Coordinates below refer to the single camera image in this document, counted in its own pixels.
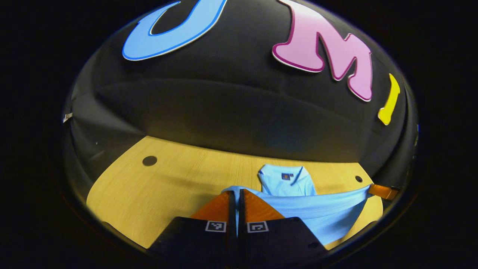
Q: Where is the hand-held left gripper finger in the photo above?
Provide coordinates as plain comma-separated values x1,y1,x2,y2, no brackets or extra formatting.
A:
238,189,329,264
148,190,237,264

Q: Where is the light blue T-shirt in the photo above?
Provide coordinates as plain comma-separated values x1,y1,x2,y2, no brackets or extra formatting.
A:
222,164,374,246

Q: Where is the black backdrop cloth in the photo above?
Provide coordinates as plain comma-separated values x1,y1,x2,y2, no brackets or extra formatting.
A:
62,0,419,187

